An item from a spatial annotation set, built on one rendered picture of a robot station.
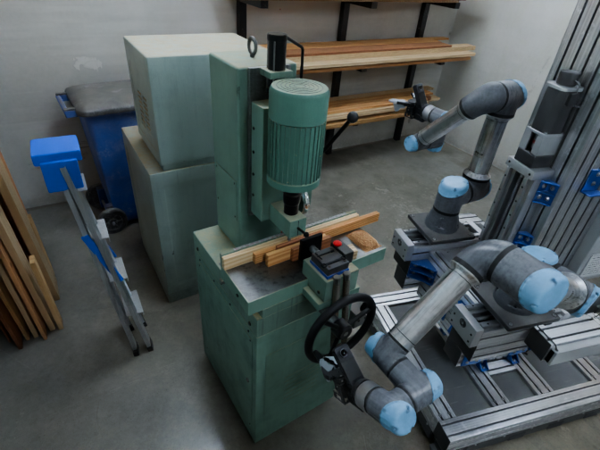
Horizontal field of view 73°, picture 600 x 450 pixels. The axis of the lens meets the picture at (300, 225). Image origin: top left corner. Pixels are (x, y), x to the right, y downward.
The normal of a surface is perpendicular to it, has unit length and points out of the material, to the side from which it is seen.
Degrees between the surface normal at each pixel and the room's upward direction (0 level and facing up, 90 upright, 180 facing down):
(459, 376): 0
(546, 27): 90
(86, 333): 0
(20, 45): 90
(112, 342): 0
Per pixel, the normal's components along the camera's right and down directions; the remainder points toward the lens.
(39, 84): 0.51, 0.52
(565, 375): 0.07, -0.82
